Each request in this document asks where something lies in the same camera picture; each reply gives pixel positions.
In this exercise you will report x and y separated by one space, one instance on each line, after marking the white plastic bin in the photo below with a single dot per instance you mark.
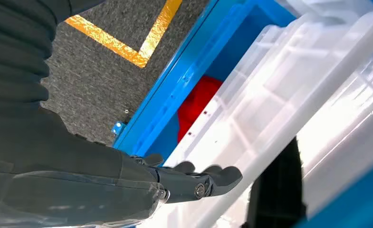
268 94

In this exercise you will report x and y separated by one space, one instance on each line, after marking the blue metal shelf rack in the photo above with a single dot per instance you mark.
161 100

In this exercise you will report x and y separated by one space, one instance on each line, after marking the blue plastic bin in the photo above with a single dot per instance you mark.
230 53

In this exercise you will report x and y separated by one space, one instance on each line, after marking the red object in bin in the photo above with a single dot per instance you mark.
195 104

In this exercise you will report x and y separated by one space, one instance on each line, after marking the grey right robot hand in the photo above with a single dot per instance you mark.
63 176

